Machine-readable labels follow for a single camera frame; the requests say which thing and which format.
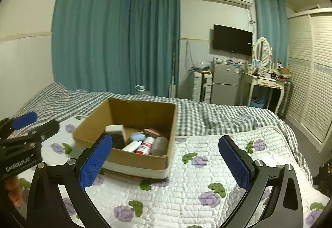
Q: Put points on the teal corner curtain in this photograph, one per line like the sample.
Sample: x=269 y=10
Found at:
x=155 y=38

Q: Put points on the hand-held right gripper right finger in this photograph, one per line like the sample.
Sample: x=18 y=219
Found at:
x=234 y=163

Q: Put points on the person's left hand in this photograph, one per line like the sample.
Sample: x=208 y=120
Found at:
x=14 y=187

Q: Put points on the brown cardboard box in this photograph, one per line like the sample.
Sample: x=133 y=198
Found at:
x=140 y=160

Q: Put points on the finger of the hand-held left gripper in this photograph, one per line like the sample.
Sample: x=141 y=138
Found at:
x=24 y=119
x=45 y=128

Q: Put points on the small cardboard box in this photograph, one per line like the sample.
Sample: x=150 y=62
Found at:
x=284 y=72

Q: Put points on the wide teal curtain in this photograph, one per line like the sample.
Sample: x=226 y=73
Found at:
x=88 y=26

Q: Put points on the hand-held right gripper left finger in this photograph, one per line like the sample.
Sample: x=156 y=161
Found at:
x=94 y=163

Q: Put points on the white mop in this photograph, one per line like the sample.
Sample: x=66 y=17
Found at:
x=173 y=89

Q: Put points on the grey checked bed sheet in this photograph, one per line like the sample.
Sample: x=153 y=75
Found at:
x=220 y=116

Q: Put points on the white drawer cabinet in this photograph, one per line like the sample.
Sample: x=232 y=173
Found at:
x=201 y=85

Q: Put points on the white oval mirror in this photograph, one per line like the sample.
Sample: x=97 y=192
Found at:
x=262 y=49

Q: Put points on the grey small fridge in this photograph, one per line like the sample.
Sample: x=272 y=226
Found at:
x=225 y=83

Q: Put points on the light blue rounded object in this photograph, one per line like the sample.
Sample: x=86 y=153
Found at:
x=137 y=136

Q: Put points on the white floral quilt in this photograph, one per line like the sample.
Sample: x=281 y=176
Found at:
x=181 y=186

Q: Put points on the dark patterned cloth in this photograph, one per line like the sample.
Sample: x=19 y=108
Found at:
x=324 y=176

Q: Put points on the white dressing table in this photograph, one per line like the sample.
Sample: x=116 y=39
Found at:
x=263 y=82

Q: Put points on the grey rounded object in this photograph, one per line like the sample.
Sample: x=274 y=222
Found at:
x=159 y=146

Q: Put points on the dark patterned suitcase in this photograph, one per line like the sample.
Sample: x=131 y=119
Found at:
x=286 y=98

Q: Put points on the narrow teal curtain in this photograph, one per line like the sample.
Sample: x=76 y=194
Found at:
x=269 y=20

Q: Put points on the white louvred wardrobe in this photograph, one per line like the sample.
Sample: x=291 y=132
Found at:
x=311 y=75

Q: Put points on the small white box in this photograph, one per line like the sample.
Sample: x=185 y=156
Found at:
x=115 y=128

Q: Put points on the black wall television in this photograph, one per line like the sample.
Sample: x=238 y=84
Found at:
x=232 y=39

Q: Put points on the white bottle red label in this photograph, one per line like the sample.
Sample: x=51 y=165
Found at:
x=145 y=145

